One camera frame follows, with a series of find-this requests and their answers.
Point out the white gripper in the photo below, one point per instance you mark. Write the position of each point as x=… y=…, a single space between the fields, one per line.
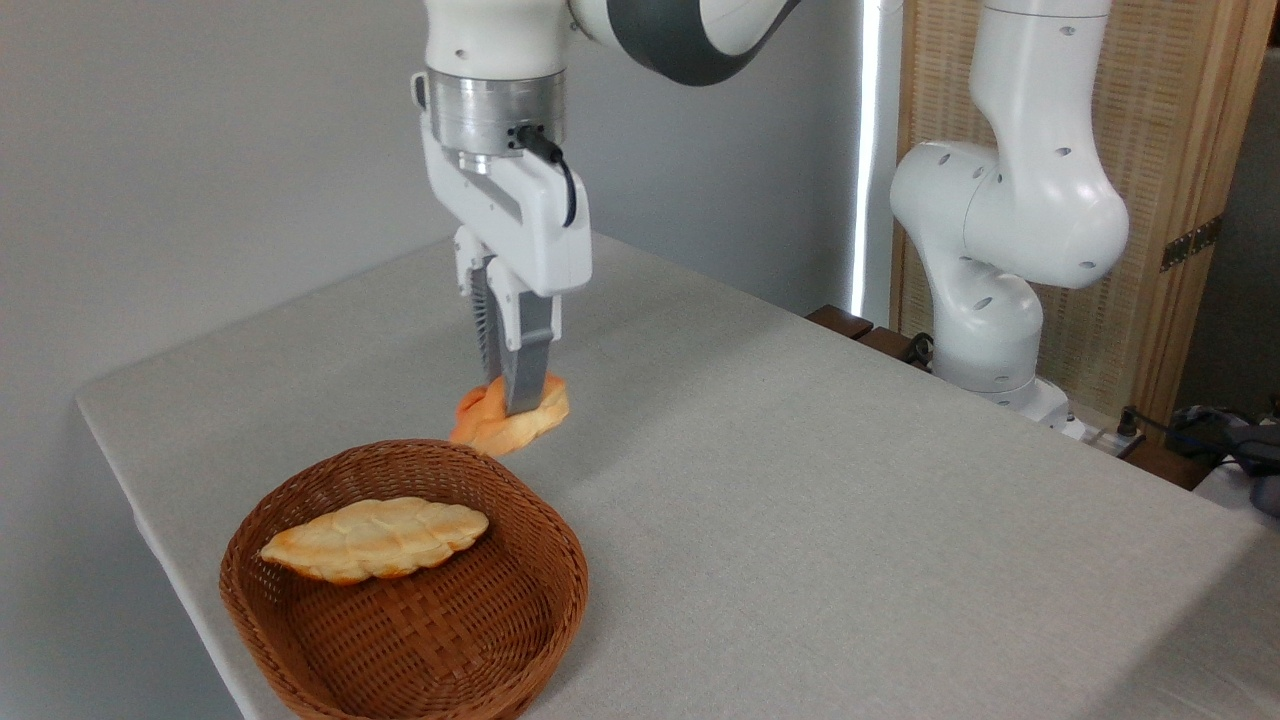
x=540 y=230

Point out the round golden bread bun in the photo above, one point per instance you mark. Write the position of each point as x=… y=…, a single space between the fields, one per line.
x=500 y=432

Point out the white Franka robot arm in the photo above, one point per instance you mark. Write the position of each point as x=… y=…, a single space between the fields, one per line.
x=1010 y=220

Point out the long braided bread loaf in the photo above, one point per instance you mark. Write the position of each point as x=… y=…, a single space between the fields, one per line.
x=370 y=540

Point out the brown wicker basket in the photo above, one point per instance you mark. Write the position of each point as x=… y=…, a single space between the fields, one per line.
x=420 y=640

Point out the dark brown wooden block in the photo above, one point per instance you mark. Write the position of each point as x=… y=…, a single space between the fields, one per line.
x=840 y=321
x=885 y=343
x=1165 y=465

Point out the grey tablecloth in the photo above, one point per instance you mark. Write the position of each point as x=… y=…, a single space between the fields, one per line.
x=800 y=520

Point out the white power strip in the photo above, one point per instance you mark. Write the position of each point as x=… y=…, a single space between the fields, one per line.
x=1095 y=438

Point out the black power plug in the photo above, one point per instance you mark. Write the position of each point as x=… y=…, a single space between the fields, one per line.
x=1129 y=422

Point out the dark metal screen hinge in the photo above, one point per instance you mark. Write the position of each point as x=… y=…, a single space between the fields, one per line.
x=1190 y=243

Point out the dark grey device bundle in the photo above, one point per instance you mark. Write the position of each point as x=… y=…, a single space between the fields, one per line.
x=1255 y=460

